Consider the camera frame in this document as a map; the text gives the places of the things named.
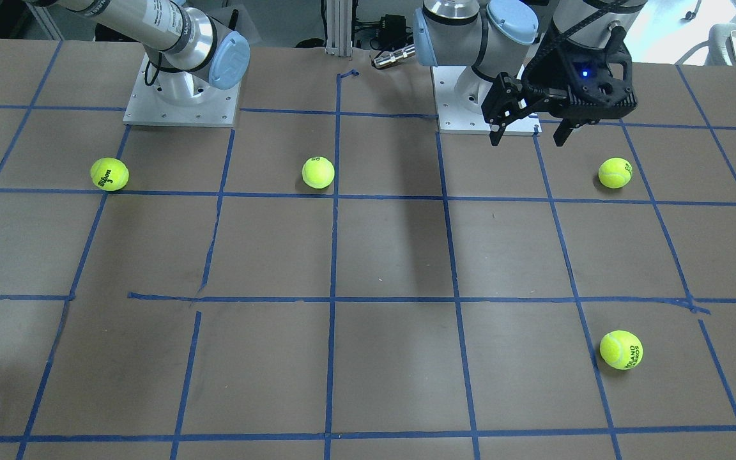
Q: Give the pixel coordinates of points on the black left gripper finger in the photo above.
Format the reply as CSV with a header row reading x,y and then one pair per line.
x,y
506,102
564,131

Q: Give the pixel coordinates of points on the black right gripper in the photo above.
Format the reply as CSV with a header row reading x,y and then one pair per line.
x,y
548,72

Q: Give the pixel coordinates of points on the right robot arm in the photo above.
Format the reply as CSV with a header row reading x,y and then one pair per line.
x,y
176,37

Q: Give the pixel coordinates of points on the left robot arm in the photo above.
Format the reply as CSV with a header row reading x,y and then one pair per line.
x,y
493,37

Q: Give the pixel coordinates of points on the tennis ball near base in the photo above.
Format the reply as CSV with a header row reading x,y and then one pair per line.
x,y
615,173

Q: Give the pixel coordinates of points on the centre tennis ball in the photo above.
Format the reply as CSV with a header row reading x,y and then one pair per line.
x,y
318,172

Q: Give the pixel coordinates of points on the tennis ball front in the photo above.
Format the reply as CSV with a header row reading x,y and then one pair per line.
x,y
621,350

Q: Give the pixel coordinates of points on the Wilson tennis ball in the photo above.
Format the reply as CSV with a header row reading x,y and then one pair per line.
x,y
109,174

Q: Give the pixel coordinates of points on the silver connector plug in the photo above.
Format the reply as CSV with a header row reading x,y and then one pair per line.
x,y
388,58

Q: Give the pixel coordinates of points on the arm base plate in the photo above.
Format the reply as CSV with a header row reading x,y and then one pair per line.
x,y
179,100
470,112

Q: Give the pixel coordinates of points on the aluminium frame post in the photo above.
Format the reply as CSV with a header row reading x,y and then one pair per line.
x,y
339,28

